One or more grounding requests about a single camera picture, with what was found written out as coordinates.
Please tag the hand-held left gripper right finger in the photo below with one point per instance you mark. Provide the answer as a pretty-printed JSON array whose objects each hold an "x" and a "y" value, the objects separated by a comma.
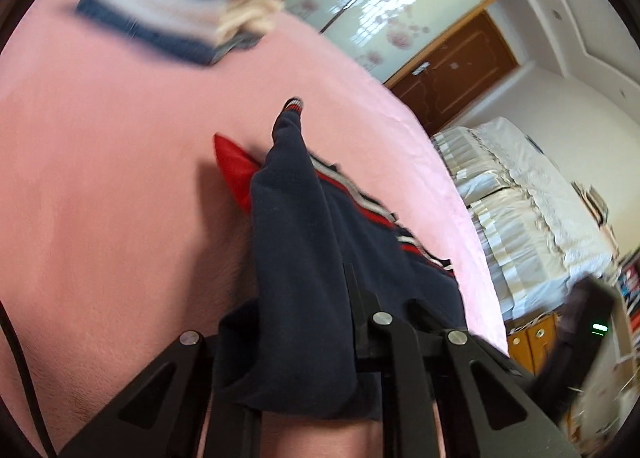
[{"x": 395, "y": 353}]

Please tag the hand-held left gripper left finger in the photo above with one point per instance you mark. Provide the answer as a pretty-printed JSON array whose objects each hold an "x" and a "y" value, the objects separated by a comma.
[{"x": 187, "y": 358}]

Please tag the red and navy jacket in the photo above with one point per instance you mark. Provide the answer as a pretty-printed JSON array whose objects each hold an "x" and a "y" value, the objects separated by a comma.
[{"x": 310, "y": 263}]

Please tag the small wooden cabinet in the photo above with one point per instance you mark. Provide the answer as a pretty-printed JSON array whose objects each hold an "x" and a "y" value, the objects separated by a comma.
[{"x": 532, "y": 343}]

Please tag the pink blanket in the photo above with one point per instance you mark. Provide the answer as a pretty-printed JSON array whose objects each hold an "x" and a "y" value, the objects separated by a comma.
[{"x": 125, "y": 163}]

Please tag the brown wooden door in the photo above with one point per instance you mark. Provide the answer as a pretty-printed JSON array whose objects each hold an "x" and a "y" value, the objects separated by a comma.
[{"x": 450, "y": 73}]

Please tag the floral wardrobe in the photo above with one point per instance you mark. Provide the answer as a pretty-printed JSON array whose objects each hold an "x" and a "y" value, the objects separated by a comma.
[{"x": 380, "y": 3}]

